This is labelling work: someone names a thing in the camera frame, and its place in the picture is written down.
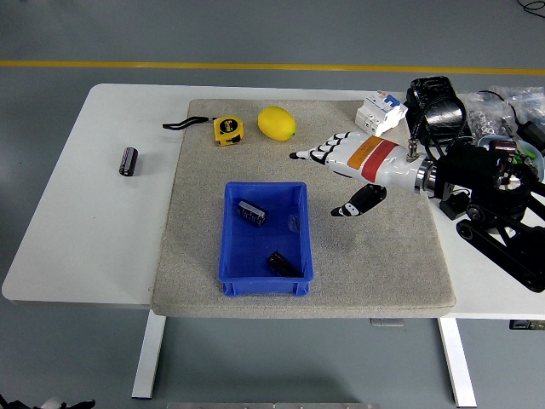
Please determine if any clear bag of washers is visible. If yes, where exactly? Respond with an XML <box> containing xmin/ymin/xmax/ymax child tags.
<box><xmin>466</xmin><ymin>91</ymin><xmax>519</xmax><ymax>138</ymax></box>

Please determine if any yellow lemon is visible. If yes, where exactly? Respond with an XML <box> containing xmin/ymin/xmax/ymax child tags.
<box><xmin>256</xmin><ymin>106</ymin><xmax>297</xmax><ymax>141</ymax></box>

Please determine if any yellow tape measure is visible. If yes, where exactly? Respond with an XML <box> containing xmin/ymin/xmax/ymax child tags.
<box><xmin>162</xmin><ymin>115</ymin><xmax>247</xmax><ymax>148</ymax></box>

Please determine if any grey-brown mat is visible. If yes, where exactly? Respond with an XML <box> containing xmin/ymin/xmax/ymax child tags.
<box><xmin>151</xmin><ymin>99</ymin><xmax>456</xmax><ymax>320</ymax></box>

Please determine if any black floor cable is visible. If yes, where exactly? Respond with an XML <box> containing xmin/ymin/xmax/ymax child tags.
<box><xmin>517</xmin><ymin>0</ymin><xmax>545</xmax><ymax>18</ymax></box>

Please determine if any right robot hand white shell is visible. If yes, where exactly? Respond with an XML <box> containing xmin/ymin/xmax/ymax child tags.
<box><xmin>289</xmin><ymin>131</ymin><xmax>425</xmax><ymax>218</ymax></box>

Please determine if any black wrapped pedal device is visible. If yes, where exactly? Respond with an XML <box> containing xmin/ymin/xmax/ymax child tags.
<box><xmin>403</xmin><ymin>75</ymin><xmax>474</xmax><ymax>148</ymax></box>

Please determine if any blue plastic box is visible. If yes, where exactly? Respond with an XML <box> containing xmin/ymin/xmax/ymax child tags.
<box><xmin>217</xmin><ymin>181</ymin><xmax>316</xmax><ymax>297</ymax></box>

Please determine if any light blue bowl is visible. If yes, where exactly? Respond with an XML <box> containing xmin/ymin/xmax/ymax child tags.
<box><xmin>476</xmin><ymin>135</ymin><xmax>545</xmax><ymax>181</ymax></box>

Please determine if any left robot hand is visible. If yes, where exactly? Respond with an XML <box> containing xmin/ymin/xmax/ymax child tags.
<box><xmin>0</xmin><ymin>395</ymin><xmax>97</xmax><ymax>409</ymax></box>

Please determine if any white circuit breaker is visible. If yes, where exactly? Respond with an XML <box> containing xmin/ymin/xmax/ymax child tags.
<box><xmin>354</xmin><ymin>91</ymin><xmax>409</xmax><ymax>140</ymax></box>

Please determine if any white table leg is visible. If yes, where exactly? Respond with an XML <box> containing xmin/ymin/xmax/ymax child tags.
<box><xmin>438</xmin><ymin>318</ymin><xmax>478</xmax><ymax>408</ymax></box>
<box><xmin>130</xmin><ymin>317</ymin><xmax>167</xmax><ymax>400</ymax></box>

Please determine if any clear plastic bag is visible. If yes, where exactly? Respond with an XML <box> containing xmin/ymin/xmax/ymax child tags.
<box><xmin>489</xmin><ymin>86</ymin><xmax>545</xmax><ymax>129</ymax></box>

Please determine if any black power adapter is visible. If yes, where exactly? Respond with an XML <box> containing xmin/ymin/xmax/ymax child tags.
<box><xmin>517</xmin><ymin>121</ymin><xmax>545</xmax><ymax>151</ymax></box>

